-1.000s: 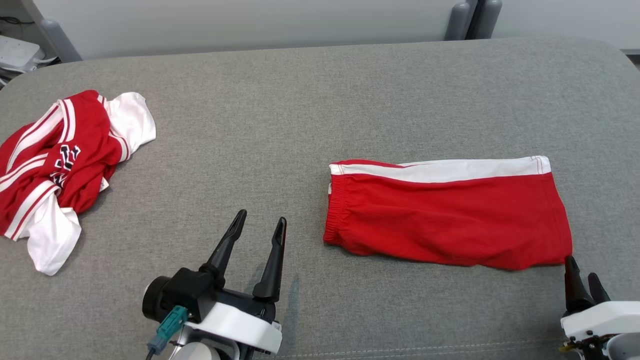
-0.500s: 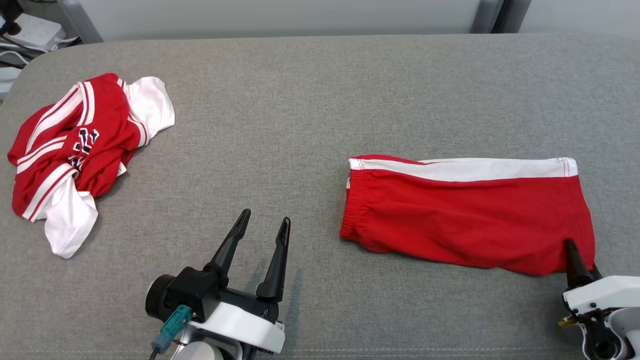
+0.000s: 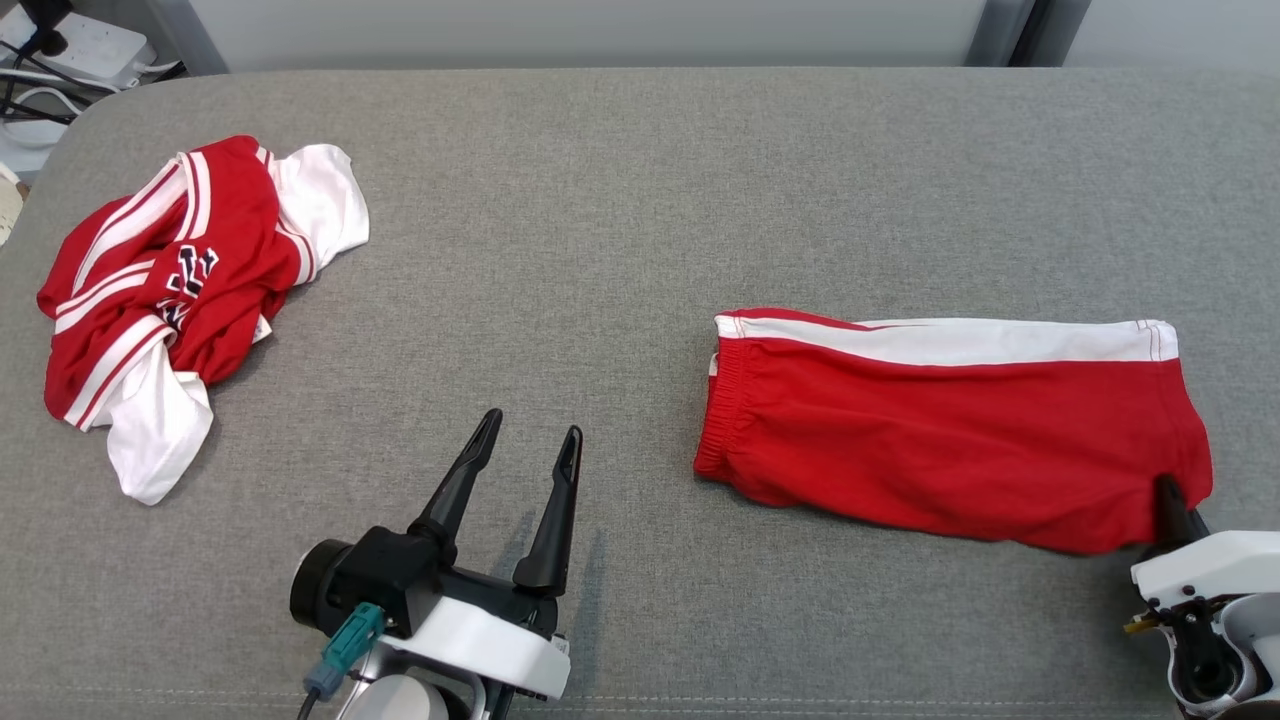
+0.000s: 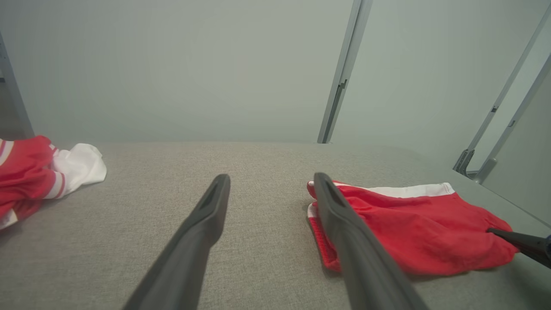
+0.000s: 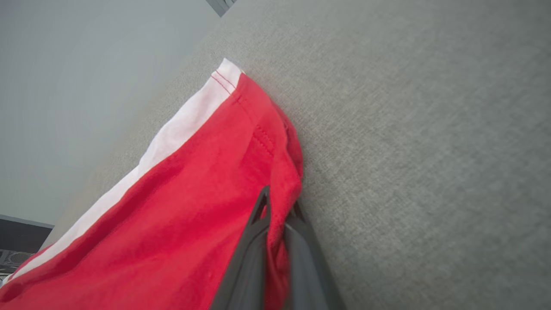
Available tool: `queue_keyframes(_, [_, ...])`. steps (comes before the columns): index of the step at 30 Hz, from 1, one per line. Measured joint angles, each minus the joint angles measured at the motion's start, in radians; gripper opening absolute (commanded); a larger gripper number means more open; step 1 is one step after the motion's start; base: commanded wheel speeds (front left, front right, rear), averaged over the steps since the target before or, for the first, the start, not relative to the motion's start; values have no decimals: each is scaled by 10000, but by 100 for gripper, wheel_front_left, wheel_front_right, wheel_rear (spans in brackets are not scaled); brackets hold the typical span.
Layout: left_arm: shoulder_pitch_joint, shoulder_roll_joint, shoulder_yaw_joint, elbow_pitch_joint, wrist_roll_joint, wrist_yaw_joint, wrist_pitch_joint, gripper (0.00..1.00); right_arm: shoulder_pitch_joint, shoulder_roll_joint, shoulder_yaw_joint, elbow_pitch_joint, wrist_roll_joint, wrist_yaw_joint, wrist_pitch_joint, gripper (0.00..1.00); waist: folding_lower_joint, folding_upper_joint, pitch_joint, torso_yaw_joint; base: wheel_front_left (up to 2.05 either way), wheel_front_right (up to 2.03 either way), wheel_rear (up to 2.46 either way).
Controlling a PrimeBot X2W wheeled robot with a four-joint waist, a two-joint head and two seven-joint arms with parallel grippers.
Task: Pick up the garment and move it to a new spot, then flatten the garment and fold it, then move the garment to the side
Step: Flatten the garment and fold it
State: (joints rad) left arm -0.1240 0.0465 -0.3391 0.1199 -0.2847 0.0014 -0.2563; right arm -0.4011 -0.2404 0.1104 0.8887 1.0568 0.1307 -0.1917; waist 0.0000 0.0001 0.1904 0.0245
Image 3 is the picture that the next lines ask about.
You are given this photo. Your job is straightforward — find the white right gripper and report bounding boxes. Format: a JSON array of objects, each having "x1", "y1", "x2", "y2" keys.
[{"x1": 1130, "y1": 475, "x2": 1280, "y2": 613}]

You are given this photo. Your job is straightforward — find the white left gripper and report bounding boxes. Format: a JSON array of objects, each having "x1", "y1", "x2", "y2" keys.
[{"x1": 385, "y1": 408, "x2": 584, "y2": 699}]

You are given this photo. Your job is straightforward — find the red shorts with white stripe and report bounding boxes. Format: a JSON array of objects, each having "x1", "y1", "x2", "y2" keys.
[{"x1": 693, "y1": 307, "x2": 1214, "y2": 557}]

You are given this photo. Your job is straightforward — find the red and white jersey shirt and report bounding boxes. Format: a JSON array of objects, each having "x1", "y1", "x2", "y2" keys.
[{"x1": 37, "y1": 135, "x2": 371, "y2": 506}]

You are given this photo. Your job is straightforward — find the white power strip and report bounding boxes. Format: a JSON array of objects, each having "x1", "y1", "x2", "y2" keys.
[{"x1": 0, "y1": 5, "x2": 159, "y2": 91}]

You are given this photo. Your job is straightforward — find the black left cable teal plug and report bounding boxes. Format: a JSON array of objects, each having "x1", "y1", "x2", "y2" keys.
[{"x1": 298, "y1": 602, "x2": 387, "y2": 720}]

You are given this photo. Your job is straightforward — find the grey partition post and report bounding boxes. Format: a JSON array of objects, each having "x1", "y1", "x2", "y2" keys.
[{"x1": 965, "y1": 0, "x2": 1068, "y2": 69}]

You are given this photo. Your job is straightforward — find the grey slanted frame leg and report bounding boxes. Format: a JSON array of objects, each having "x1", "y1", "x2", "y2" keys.
[{"x1": 148, "y1": 0, "x2": 231, "y2": 77}]

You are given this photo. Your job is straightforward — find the black floor cables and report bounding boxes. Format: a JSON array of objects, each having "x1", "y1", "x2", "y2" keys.
[{"x1": 0, "y1": 65, "x2": 86, "y2": 127}]

